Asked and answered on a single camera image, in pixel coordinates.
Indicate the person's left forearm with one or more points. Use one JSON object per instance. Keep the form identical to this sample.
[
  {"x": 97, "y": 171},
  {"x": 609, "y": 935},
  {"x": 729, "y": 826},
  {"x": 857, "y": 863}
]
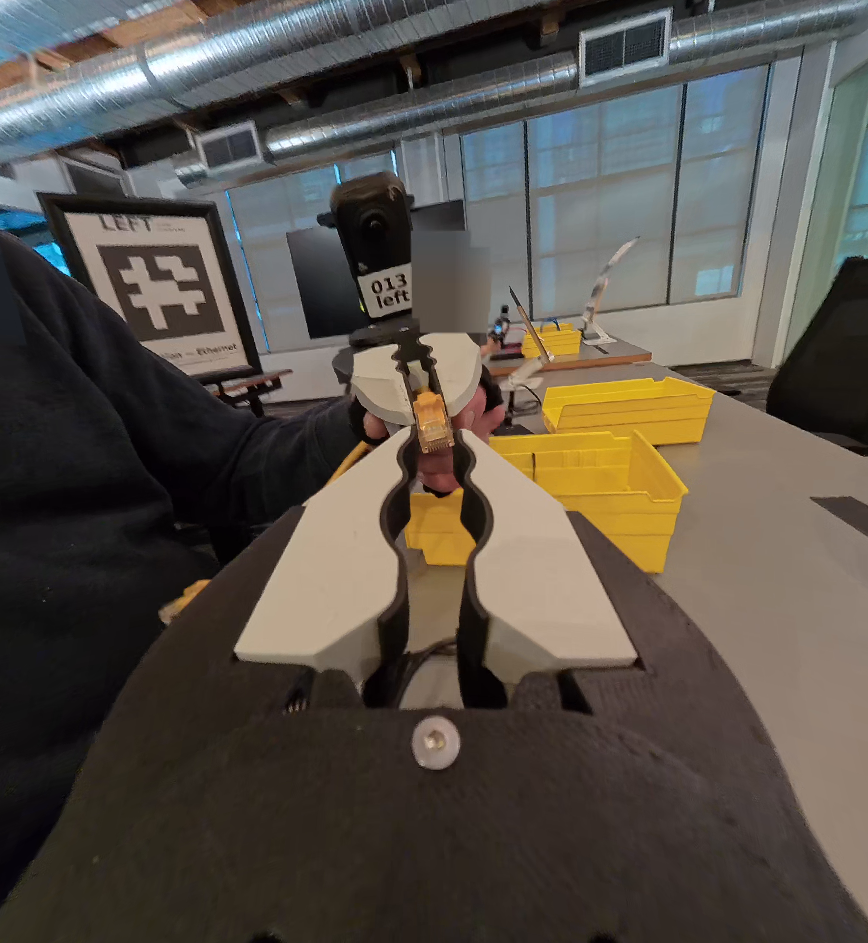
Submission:
[{"x": 279, "y": 442}]

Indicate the wide shallow yellow bin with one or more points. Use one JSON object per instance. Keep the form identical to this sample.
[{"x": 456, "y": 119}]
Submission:
[{"x": 625, "y": 416}]

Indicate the tilted tablet stand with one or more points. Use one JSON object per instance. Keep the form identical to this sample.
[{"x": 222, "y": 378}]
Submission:
[
  {"x": 603, "y": 295},
  {"x": 530, "y": 346}
]

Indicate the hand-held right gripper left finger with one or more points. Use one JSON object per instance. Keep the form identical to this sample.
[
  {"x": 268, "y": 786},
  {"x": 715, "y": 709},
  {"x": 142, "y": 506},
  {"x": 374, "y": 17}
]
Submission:
[{"x": 316, "y": 582}]

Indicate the black office chair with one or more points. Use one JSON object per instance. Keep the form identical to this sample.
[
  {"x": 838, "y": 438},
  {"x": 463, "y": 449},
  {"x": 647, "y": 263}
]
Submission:
[{"x": 846, "y": 346}]

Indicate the silver round air duct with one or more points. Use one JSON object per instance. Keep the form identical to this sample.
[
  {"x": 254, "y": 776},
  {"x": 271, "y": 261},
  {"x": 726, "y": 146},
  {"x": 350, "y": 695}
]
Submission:
[{"x": 404, "y": 110}]

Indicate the dark wooden bench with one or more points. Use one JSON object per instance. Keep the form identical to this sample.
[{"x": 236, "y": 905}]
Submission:
[{"x": 250, "y": 383}]

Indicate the white vent grille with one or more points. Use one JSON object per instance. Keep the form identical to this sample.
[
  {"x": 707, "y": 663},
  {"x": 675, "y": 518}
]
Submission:
[
  {"x": 625, "y": 44},
  {"x": 229, "y": 146}
]

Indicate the small yellow bin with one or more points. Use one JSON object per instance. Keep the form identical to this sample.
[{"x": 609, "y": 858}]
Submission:
[
  {"x": 588, "y": 501},
  {"x": 552, "y": 340}
]

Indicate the wooden top desk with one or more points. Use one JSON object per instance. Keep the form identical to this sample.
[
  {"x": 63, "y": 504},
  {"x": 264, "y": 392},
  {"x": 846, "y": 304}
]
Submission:
[{"x": 588, "y": 353}]

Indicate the black wall screen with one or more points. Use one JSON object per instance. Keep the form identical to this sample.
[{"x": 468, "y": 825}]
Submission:
[{"x": 316, "y": 280}]

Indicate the black white marker sign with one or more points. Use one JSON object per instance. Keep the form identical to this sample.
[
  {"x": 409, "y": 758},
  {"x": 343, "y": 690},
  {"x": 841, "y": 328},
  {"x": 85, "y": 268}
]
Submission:
[{"x": 161, "y": 280}]

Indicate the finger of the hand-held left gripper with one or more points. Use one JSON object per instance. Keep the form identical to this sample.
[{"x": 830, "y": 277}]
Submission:
[
  {"x": 452, "y": 368},
  {"x": 382, "y": 383}
]

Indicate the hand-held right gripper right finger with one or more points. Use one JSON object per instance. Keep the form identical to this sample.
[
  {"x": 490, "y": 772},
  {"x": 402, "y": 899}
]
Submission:
[{"x": 552, "y": 589}]

